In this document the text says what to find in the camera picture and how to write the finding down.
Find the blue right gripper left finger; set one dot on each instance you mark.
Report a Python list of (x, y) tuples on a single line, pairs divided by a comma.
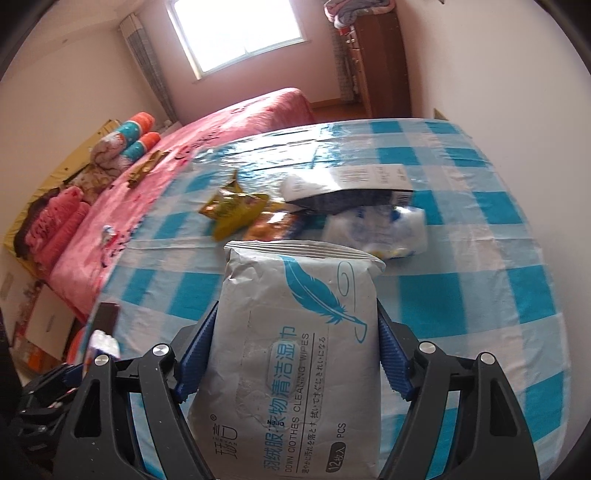
[(191, 347)]

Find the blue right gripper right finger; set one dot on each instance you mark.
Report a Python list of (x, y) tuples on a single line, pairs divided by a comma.
[(397, 346)]

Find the grey wet wipes pack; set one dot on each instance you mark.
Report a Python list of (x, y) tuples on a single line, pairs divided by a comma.
[(292, 386)]

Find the yellow snack bag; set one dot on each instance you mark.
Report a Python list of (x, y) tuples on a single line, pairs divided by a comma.
[(231, 208)]

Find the white Magicday yogurt pouch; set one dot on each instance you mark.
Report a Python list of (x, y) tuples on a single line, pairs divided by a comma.
[(323, 195)]

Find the white bedside table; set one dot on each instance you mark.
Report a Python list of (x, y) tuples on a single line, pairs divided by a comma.
[(50, 323)]

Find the blue checkered tablecloth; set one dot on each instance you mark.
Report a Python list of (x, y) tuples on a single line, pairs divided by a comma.
[(470, 277)]

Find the white crumpled plastic bag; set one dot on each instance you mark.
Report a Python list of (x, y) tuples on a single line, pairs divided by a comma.
[(387, 232)]

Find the pink love you bedspread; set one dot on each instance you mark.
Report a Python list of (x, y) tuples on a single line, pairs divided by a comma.
[(84, 267)]

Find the small silver wrapper on bed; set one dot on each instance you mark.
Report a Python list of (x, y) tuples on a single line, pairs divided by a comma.
[(108, 236)]

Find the orange small snack packet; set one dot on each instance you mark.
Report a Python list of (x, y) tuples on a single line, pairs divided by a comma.
[(274, 226)]

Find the pink folded pillows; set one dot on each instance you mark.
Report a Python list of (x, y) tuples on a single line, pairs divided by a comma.
[(54, 227)]

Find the olive cloth on bed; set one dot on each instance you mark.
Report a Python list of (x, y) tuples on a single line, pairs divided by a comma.
[(139, 173)]

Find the rolled colourful quilt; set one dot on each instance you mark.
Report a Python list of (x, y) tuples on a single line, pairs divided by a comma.
[(124, 146)]

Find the yellow headboard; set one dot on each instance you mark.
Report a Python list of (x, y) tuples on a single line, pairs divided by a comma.
[(59, 176)]

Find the brown wooden cabinet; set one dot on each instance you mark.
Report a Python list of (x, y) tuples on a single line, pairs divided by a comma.
[(377, 50)]

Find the bright window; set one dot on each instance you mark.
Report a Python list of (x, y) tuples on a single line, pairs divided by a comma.
[(217, 34)]

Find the grey checked curtain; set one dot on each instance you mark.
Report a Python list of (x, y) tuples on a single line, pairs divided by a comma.
[(143, 54)]

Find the folded blanket on cabinet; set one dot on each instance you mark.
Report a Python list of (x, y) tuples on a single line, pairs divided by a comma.
[(343, 13)]

